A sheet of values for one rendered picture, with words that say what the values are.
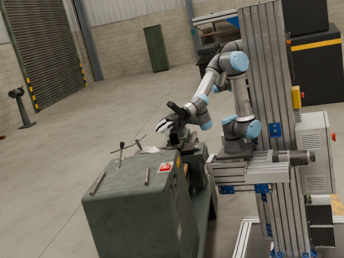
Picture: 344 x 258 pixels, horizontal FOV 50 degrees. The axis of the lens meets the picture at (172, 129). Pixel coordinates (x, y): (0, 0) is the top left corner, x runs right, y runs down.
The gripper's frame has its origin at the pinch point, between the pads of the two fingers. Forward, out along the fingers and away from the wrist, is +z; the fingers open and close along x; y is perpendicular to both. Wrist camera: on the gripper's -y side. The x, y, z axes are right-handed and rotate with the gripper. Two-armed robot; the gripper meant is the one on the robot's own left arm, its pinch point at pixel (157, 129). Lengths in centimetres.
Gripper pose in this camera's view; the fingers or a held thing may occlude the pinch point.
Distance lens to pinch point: 184.9
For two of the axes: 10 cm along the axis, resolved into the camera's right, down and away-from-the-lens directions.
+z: -7.0, 5.3, -4.8
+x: -6.7, -2.6, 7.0
